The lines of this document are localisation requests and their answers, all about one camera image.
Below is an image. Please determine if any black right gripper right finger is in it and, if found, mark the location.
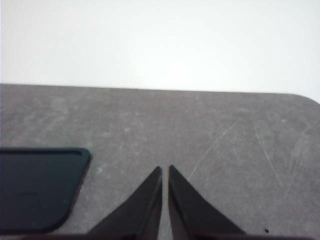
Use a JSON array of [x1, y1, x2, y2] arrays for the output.
[[167, 164, 247, 240]]

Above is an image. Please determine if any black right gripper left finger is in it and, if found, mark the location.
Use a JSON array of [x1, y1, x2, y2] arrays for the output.
[[87, 165, 163, 240]]

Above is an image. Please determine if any dark rectangular tray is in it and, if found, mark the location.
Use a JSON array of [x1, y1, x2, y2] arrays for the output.
[[0, 147, 92, 235]]

